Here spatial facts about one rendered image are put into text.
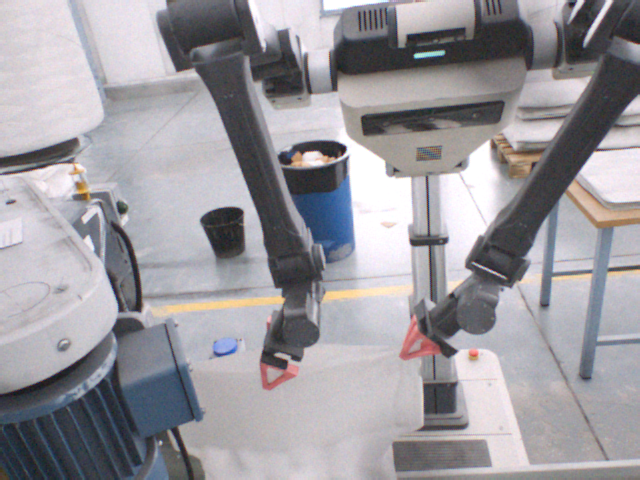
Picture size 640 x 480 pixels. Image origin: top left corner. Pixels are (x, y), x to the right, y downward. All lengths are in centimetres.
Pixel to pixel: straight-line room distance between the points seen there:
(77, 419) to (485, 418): 152
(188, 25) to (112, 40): 888
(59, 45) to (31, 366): 31
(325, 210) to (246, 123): 245
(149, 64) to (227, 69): 874
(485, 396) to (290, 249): 132
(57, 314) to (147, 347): 15
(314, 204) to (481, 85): 205
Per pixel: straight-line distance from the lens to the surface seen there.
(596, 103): 73
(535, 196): 79
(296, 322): 81
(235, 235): 351
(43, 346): 54
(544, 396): 242
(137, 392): 62
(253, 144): 71
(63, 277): 60
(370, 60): 116
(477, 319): 83
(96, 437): 64
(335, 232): 322
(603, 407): 243
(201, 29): 66
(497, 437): 189
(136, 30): 937
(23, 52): 60
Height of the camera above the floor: 167
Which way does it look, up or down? 28 degrees down
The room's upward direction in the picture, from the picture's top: 8 degrees counter-clockwise
